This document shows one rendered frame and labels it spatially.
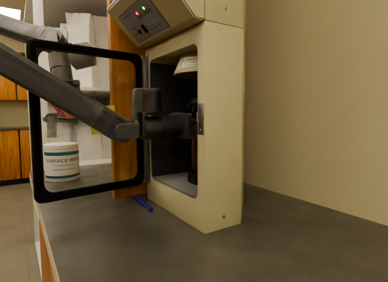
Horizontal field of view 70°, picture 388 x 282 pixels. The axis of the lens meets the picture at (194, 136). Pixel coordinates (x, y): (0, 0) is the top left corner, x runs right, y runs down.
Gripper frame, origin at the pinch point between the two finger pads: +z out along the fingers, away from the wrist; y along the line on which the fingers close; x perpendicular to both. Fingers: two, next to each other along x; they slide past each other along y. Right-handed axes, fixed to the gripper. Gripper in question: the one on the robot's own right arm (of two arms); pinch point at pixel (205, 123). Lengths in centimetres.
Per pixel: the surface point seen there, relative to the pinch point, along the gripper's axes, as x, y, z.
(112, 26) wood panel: -30.2, 22.1, -18.1
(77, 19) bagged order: -59, 115, -10
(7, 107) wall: -16, 541, -56
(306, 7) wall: -34.5, -8.7, 33.5
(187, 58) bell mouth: -17.3, -3.0, -7.2
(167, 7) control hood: -26.5, -8.7, -15.6
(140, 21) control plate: -27.1, 4.7, -16.3
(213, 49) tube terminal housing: -17.2, -14.8, -7.8
